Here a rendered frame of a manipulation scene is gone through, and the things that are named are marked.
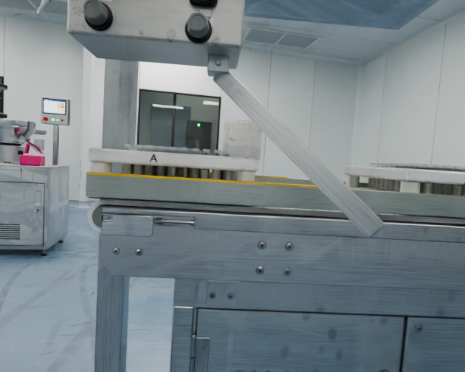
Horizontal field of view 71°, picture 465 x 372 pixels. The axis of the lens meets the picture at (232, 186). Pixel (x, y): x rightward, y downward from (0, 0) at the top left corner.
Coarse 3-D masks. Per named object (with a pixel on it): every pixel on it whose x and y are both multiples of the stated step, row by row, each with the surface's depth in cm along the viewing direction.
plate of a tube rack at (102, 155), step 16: (96, 160) 47; (112, 160) 47; (128, 160) 47; (144, 160) 47; (160, 160) 47; (176, 160) 47; (192, 160) 48; (208, 160) 48; (224, 160) 48; (240, 160) 48; (256, 160) 48
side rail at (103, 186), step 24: (96, 192) 45; (120, 192) 45; (144, 192) 46; (168, 192) 46; (192, 192) 46; (216, 192) 46; (240, 192) 46; (264, 192) 46; (288, 192) 47; (312, 192) 47; (360, 192) 47; (384, 192) 47; (456, 216) 48
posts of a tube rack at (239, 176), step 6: (96, 162) 47; (102, 162) 47; (96, 168) 47; (102, 168) 47; (108, 168) 48; (234, 174) 70; (240, 174) 49; (246, 174) 48; (252, 174) 49; (240, 180) 49; (246, 180) 49; (252, 180) 49
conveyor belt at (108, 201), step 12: (96, 204) 47; (120, 204) 47; (132, 204) 47; (144, 204) 47; (156, 204) 48; (168, 204) 48; (180, 204) 48; (192, 204) 48; (204, 204) 48; (216, 204) 48; (228, 204) 49; (324, 216) 49; (336, 216) 49; (384, 216) 49; (396, 216) 50; (408, 216) 50; (420, 216) 50; (432, 216) 51; (96, 228) 47
